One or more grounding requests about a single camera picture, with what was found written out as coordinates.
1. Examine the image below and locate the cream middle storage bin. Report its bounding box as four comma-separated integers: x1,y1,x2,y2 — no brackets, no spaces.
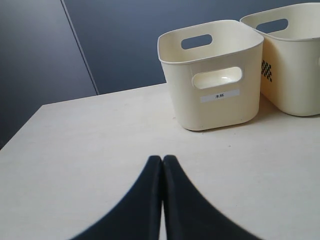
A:
239,2,320,117

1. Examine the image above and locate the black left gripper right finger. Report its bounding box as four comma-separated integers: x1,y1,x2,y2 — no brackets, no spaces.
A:
162,155,253,240

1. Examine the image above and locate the cream storage bin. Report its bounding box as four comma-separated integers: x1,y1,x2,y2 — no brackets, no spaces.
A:
157,19,264,131
239,2,320,117

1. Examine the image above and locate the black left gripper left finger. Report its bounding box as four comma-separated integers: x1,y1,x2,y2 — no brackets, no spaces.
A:
72,155,163,240

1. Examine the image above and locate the cream left storage bin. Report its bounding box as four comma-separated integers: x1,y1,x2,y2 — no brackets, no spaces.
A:
157,19,264,131

